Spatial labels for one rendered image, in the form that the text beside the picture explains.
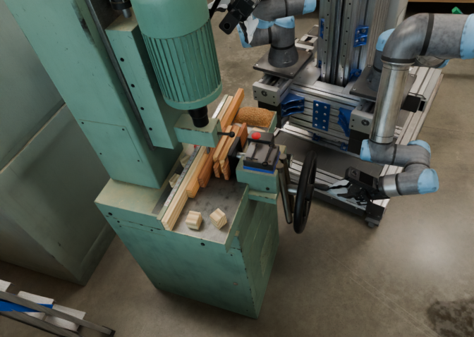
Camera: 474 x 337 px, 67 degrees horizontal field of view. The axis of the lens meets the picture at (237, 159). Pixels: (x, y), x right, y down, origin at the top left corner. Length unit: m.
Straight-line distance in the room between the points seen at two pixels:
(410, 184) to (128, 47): 0.92
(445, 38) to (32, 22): 1.08
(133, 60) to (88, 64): 0.12
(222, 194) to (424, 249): 1.32
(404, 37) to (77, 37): 0.88
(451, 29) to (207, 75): 0.67
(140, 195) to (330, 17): 1.09
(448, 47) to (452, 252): 1.30
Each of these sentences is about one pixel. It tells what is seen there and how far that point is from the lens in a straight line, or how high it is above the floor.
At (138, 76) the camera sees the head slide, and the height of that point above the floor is 1.29.
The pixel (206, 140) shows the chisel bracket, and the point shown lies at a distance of 1.14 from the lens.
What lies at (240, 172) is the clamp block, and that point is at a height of 0.95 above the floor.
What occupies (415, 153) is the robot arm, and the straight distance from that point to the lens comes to 1.30.
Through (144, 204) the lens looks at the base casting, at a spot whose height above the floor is 0.80.
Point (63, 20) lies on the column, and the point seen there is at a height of 1.46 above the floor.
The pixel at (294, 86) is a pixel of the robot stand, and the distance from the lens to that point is 1.82.
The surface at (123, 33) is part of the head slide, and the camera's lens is 0.97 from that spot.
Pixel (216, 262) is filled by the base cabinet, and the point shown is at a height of 0.55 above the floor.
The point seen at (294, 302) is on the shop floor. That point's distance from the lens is 1.93.
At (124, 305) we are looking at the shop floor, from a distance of 2.10.
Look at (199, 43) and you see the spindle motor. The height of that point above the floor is 1.38.
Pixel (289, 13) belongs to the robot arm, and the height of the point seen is 1.23.
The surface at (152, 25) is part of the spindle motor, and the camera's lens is 0.89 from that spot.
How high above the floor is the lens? 1.81
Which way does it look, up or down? 47 degrees down
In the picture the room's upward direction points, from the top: 10 degrees counter-clockwise
